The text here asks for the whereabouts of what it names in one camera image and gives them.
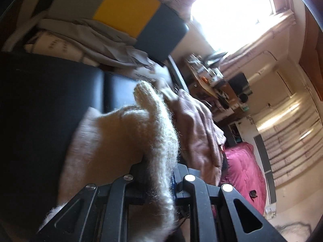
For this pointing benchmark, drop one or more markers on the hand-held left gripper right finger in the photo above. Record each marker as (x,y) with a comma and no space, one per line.
(194,194)

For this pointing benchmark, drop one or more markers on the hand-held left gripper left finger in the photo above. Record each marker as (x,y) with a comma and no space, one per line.
(118,194)

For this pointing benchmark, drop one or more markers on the white knitted sweater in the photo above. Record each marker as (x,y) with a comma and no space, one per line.
(161,136)

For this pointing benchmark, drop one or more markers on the pink bedspread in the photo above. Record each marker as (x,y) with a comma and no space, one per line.
(242,166)

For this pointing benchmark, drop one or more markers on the small black object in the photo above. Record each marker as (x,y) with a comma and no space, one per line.
(252,194)

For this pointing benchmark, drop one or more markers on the pink knitted sweater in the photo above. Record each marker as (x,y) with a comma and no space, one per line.
(196,121)

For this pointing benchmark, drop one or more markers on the dark grey headboard panel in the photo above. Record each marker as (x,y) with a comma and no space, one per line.
(265,166)

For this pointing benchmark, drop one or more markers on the white low shelf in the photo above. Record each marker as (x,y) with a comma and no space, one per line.
(237,131)

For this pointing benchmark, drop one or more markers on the wooden desk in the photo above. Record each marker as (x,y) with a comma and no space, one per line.
(201,87)

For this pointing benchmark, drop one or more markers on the round black fan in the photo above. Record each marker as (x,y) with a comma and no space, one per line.
(243,98)

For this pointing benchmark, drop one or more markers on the striped beige curtain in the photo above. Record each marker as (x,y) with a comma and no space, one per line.
(290,141)

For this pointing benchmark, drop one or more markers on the black flat television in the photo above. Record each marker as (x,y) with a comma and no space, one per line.
(238,83)

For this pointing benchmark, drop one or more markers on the black padded bench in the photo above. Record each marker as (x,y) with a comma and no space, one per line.
(37,105)

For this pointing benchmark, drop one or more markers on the pale curtain with grey tie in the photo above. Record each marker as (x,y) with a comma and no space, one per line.
(252,53)

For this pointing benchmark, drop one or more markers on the patterned white cushion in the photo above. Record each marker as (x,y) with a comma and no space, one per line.
(55,46)

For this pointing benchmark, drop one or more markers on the grey cloth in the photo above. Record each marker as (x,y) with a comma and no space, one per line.
(88,35)

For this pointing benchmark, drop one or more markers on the grey yellow blue chair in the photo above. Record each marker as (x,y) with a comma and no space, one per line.
(131,10)

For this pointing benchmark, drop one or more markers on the bright window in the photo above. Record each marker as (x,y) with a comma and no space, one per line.
(232,10)

